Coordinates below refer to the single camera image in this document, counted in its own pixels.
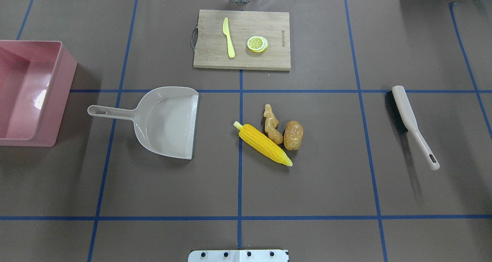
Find yellow toy corn cob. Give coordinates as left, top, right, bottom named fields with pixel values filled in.
left=233, top=121, right=293, bottom=166

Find tan toy ginger root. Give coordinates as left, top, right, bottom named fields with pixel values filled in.
left=263, top=103, right=283, bottom=145

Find brown toy potato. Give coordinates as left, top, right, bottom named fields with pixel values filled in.
left=283, top=120, right=304, bottom=151

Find beige plastic dustpan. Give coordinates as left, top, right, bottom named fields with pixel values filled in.
left=87, top=86, right=199, bottom=160

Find beige hand brush black bristles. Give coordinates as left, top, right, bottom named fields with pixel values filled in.
left=385, top=85, right=440, bottom=171

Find pink plastic bin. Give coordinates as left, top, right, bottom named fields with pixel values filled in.
left=0, top=40, right=77, bottom=147

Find yellow lemon slices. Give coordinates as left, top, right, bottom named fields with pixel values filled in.
left=246, top=36, right=269, bottom=53

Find wooden cutting board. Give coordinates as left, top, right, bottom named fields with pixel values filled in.
left=193, top=9, right=291, bottom=71

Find yellow plastic knife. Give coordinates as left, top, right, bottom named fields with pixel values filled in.
left=222, top=17, right=236, bottom=59

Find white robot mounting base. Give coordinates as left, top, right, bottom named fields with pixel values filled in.
left=188, top=249, right=289, bottom=262

